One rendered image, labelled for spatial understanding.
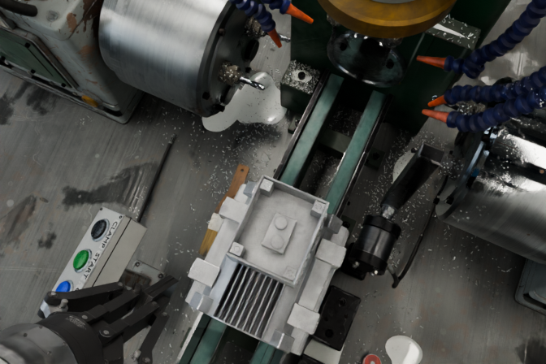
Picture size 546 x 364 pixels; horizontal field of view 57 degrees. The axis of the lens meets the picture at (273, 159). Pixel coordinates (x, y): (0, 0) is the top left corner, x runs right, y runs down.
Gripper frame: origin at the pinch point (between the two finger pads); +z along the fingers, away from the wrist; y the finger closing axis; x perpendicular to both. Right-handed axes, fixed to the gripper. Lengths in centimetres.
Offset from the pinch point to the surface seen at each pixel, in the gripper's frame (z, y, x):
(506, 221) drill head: 22.3, -34.3, -26.9
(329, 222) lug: 17.2, -12.9, -14.8
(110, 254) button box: 10.0, 11.9, 4.4
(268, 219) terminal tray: 13.1, -5.6, -11.6
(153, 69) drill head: 19.3, 23.2, -21.3
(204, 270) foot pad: 12.3, -1.1, -0.4
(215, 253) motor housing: 14.5, -0.9, -2.6
